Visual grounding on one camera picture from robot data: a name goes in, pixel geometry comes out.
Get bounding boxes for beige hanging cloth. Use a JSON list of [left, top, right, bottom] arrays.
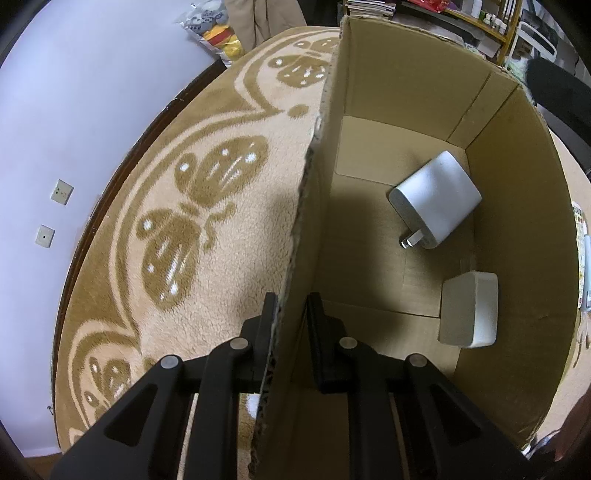
[[228, 0, 308, 51]]

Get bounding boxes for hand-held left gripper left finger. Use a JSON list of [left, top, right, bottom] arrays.
[[48, 292, 280, 480]]

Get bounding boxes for white plug charger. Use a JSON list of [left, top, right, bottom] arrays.
[[388, 150, 483, 251]]

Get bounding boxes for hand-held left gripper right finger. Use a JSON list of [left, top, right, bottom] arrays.
[[306, 292, 539, 480]]

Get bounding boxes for beige butterfly print blanket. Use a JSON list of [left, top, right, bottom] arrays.
[[54, 25, 591, 455]]

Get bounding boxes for plastic bag of plush toys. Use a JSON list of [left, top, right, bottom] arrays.
[[174, 0, 245, 65]]

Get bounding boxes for wooden shelf with clutter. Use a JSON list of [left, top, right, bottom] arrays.
[[344, 0, 522, 62]]

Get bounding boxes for colourful sticker sheet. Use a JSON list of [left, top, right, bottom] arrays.
[[571, 200, 591, 298]]

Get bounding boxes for black chair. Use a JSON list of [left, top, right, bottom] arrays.
[[526, 58, 591, 178]]

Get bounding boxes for brown cardboard box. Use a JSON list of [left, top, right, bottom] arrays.
[[247, 14, 583, 480]]

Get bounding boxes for three-hole wall socket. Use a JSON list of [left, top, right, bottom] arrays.
[[51, 179, 75, 205]]

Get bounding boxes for small white rectangular case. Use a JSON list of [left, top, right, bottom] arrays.
[[438, 271, 500, 349]]

